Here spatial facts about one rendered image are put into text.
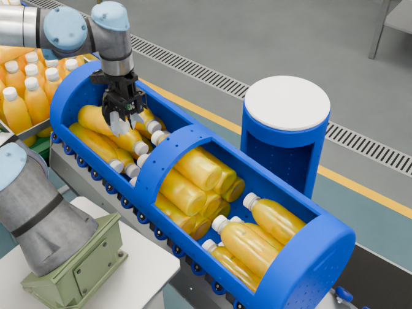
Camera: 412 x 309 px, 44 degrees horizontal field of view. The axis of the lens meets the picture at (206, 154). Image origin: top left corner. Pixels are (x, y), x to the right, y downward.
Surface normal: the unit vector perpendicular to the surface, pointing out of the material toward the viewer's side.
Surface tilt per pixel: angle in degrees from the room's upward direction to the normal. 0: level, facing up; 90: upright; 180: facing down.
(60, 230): 28
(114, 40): 90
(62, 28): 52
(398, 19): 0
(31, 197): 45
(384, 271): 0
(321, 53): 0
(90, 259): 90
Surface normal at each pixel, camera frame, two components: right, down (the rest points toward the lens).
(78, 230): 0.46, -0.54
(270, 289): -0.62, 0.06
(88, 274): 0.84, 0.39
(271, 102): 0.00, -0.71
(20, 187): 0.49, -0.13
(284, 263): -0.40, -0.33
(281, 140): -0.19, 0.69
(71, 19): 0.26, 0.08
